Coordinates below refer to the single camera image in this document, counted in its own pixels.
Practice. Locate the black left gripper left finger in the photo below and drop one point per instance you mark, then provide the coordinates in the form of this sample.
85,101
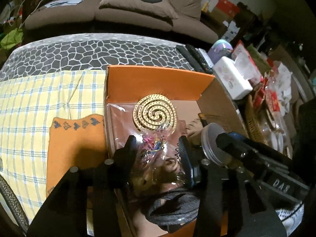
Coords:
124,159

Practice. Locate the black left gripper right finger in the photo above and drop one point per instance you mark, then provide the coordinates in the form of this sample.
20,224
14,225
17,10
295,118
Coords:
189,162

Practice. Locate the bag of colourful hair ties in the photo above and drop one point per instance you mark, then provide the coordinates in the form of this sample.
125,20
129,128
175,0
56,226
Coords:
157,168

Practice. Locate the orange cloth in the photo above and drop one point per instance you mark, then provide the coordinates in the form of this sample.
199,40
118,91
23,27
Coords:
79,143

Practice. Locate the cream spiral hair brush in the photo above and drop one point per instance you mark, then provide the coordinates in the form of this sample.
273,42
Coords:
154,112

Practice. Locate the black patterned headband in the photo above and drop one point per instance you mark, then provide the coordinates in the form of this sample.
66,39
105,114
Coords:
14,206

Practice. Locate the wicker basket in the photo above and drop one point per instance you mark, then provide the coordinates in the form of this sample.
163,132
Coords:
252,123

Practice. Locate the grey knitted pouch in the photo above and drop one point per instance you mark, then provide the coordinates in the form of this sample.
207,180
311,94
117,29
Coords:
171,210

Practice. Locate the orange cardboard box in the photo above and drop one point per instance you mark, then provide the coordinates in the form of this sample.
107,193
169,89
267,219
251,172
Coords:
190,92

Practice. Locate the white tissue box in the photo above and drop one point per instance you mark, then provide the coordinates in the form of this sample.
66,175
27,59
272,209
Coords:
232,80

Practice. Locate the black remote control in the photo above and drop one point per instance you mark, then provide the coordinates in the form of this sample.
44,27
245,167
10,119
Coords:
199,58

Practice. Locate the yellow checked tablecloth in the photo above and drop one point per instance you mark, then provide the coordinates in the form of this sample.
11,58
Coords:
28,107

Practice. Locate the grey stone pattern table cover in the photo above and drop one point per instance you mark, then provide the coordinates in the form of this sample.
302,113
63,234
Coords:
91,52

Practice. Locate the brown sofa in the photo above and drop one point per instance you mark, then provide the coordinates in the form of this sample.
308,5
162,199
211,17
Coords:
84,16

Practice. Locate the brown cushion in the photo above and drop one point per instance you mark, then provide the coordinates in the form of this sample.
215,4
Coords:
161,9

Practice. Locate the green bag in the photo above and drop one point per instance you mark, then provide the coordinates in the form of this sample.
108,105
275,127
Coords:
12,39

